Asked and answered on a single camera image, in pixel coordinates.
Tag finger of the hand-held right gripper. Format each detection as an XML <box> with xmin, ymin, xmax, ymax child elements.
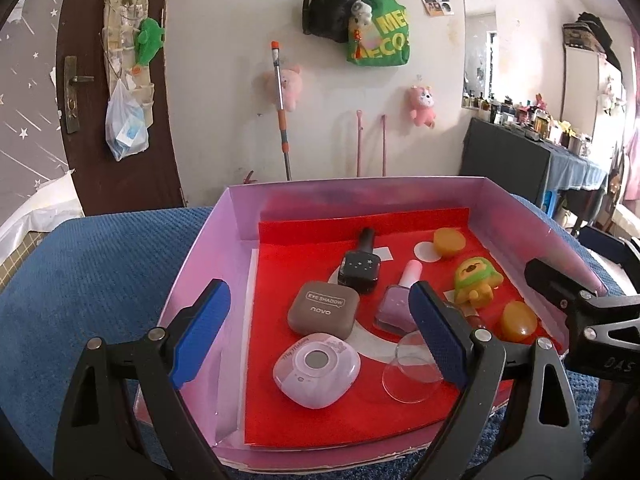
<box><xmin>580</xmin><ymin>225</ymin><xmax>640</xmax><ymax>267</ymax></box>
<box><xmin>524</xmin><ymin>258</ymin><xmax>640</xmax><ymax>341</ymax></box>

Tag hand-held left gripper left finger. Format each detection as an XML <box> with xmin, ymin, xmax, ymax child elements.
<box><xmin>52</xmin><ymin>278</ymin><xmax>232</xmax><ymax>480</ymax></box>

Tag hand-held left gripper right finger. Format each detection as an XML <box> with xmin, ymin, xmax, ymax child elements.
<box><xmin>407</xmin><ymin>280</ymin><xmax>586</xmax><ymax>480</ymax></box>

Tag clear plastic cup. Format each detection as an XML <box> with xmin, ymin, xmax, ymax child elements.
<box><xmin>381</xmin><ymin>332</ymin><xmax>446</xmax><ymax>404</ymax></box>

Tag orange translucent block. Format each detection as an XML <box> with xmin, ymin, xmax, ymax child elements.
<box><xmin>501</xmin><ymin>301</ymin><xmax>539</xmax><ymax>343</ymax></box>

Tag green yellow toy figure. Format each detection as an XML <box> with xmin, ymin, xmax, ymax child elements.
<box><xmin>452</xmin><ymin>256</ymin><xmax>503</xmax><ymax>309</ymax></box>

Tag orange round sponge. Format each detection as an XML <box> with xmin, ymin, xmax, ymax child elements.
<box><xmin>433</xmin><ymin>228</ymin><xmax>467</xmax><ymax>260</ymax></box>

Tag purple cardboard box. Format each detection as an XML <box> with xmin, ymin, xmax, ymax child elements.
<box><xmin>134</xmin><ymin>175</ymin><xmax>610</xmax><ymax>471</ymax></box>

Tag brown eye shadow case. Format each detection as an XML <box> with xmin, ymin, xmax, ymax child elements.
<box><xmin>287</xmin><ymin>280</ymin><xmax>361</xmax><ymax>339</ymax></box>

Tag white pink round device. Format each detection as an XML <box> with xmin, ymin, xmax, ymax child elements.
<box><xmin>272</xmin><ymin>332</ymin><xmax>361</xmax><ymax>409</ymax></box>

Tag blue tablecloth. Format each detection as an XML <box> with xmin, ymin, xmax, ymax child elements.
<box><xmin>547</xmin><ymin>140</ymin><xmax>608</xmax><ymax>193</ymax></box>

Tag blue blanket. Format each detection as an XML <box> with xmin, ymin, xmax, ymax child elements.
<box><xmin>0</xmin><ymin>195</ymin><xmax>640</xmax><ymax>480</ymax></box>

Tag black covered table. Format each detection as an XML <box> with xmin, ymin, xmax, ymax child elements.
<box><xmin>460</xmin><ymin>117</ymin><xmax>553</xmax><ymax>206</ymax></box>

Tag pink curtain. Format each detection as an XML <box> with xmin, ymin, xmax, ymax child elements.
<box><xmin>625</xmin><ymin>35</ymin><xmax>640</xmax><ymax>161</ymax></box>

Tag white plush toy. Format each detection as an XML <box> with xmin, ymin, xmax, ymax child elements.
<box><xmin>600</xmin><ymin>77</ymin><xmax>626</xmax><ymax>116</ymax></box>

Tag cluster of cosmetic bottles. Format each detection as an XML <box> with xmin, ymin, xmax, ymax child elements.
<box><xmin>462</xmin><ymin>89</ymin><xmax>593</xmax><ymax>156</ymax></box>

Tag white wardrobe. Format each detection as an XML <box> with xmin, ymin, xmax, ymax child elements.
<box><xmin>562</xmin><ymin>42</ymin><xmax>628</xmax><ymax>161</ymax></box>

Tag brown door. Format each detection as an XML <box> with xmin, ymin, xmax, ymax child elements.
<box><xmin>56</xmin><ymin>0</ymin><xmax>188</xmax><ymax>216</ymax></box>

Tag white plastic sheet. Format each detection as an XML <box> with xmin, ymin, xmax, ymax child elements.
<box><xmin>0</xmin><ymin>170</ymin><xmax>83</xmax><ymax>233</ymax></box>

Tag pink bear plush toy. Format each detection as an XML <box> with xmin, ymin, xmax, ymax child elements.
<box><xmin>407</xmin><ymin>85</ymin><xmax>437</xmax><ymax>128</ymax></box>

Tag clear plastic bag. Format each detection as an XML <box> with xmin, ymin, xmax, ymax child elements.
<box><xmin>105</xmin><ymin>80</ymin><xmax>150</xmax><ymax>162</ymax></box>

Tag dark bags on wardrobe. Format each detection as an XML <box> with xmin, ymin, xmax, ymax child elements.
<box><xmin>562</xmin><ymin>11</ymin><xmax>613</xmax><ymax>53</ymax></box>

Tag orange-tipped brush stick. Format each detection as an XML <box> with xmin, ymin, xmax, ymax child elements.
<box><xmin>271</xmin><ymin>41</ymin><xmax>293</xmax><ymax>181</ymax></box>

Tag pale pink plush toy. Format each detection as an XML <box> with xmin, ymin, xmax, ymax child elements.
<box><xmin>265</xmin><ymin>64</ymin><xmax>302</xmax><ymax>112</ymax></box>

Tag green tote bag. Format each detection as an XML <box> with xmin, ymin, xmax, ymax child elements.
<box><xmin>346</xmin><ymin>0</ymin><xmax>411</xmax><ymax>67</ymax></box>

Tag green plush toy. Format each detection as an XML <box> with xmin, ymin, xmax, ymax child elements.
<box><xmin>134</xmin><ymin>17</ymin><xmax>166</xmax><ymax>67</ymax></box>

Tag beige hanging organiser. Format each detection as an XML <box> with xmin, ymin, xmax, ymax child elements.
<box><xmin>101</xmin><ymin>0</ymin><xmax>156</xmax><ymax>131</ymax></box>

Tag black backpack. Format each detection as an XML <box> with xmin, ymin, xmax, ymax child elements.
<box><xmin>303</xmin><ymin>0</ymin><xmax>358</xmax><ymax>43</ymax></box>

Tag wall mirror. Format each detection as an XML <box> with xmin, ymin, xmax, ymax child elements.
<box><xmin>462</xmin><ymin>0</ymin><xmax>498</xmax><ymax>111</ymax></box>

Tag metal door handle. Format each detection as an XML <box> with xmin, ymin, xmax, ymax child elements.
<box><xmin>63</xmin><ymin>56</ymin><xmax>95</xmax><ymax>134</ymax></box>

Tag white plush keychain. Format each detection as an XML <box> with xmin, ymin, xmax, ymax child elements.
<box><xmin>350</xmin><ymin>0</ymin><xmax>373</xmax><ymax>58</ymax></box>

